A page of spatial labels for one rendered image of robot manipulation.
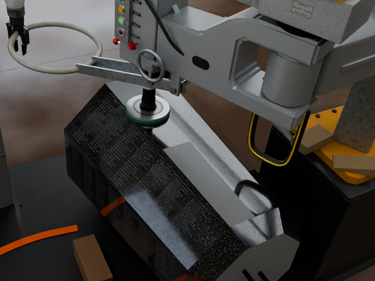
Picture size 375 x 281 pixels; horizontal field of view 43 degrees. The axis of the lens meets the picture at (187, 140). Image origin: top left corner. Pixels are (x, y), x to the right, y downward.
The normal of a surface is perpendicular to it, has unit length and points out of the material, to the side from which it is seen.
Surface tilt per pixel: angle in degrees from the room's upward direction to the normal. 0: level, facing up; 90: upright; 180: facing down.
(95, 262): 0
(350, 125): 90
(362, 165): 11
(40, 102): 0
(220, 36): 90
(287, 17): 90
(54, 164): 0
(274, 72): 90
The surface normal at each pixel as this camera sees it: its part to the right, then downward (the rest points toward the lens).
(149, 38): -0.59, 0.46
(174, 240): -0.52, -0.35
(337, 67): 0.58, 0.56
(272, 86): -0.76, 0.35
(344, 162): -0.09, -0.79
